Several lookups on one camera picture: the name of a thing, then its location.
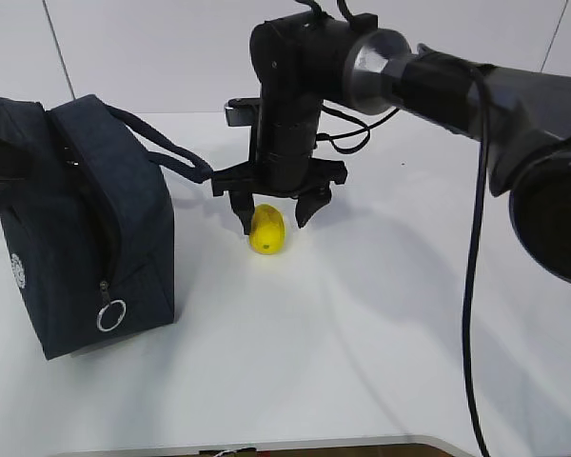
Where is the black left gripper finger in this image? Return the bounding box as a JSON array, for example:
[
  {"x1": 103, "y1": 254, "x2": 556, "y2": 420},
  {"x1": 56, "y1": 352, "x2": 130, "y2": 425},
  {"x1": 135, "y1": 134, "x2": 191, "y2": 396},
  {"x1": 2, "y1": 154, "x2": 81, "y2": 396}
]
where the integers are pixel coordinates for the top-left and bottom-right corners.
[{"x1": 0, "y1": 139, "x2": 33, "y2": 181}]

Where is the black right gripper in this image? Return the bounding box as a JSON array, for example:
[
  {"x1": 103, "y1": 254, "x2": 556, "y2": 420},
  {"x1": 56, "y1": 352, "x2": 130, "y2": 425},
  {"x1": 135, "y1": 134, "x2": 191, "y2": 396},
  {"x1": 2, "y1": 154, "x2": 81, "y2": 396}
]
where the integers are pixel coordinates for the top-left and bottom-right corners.
[{"x1": 211, "y1": 13, "x2": 348, "y2": 235}]

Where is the yellow lemon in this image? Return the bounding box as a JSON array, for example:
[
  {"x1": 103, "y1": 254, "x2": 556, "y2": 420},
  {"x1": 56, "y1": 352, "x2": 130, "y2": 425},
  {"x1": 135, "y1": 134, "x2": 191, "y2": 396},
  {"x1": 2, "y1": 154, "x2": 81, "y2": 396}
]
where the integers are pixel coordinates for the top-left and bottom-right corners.
[{"x1": 248, "y1": 204, "x2": 286, "y2": 255}]

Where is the dark navy lunch bag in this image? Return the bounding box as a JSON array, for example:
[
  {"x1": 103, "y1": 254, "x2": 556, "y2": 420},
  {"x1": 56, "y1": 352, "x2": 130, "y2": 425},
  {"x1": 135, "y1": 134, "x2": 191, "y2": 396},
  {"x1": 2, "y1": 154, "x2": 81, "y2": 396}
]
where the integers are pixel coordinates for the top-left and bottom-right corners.
[{"x1": 0, "y1": 94, "x2": 212, "y2": 359}]

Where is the silver zipper pull ring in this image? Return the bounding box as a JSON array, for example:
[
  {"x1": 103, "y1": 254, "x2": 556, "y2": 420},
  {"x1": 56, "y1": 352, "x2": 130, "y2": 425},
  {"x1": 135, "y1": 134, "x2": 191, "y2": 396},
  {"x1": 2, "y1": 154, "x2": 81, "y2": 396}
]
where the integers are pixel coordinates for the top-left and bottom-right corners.
[{"x1": 95, "y1": 281, "x2": 127, "y2": 331}]

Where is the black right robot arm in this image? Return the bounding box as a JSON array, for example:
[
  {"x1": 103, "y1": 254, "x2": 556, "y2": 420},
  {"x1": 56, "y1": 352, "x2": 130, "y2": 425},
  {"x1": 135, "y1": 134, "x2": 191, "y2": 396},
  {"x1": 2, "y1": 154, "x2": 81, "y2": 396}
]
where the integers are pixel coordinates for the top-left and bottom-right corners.
[{"x1": 211, "y1": 12, "x2": 571, "y2": 283}]

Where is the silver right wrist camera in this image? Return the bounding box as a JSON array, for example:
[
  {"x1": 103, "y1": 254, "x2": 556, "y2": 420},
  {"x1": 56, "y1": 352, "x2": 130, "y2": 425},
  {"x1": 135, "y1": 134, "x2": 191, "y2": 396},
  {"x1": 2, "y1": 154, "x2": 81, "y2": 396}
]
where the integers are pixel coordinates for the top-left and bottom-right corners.
[{"x1": 224, "y1": 97, "x2": 261, "y2": 128}]

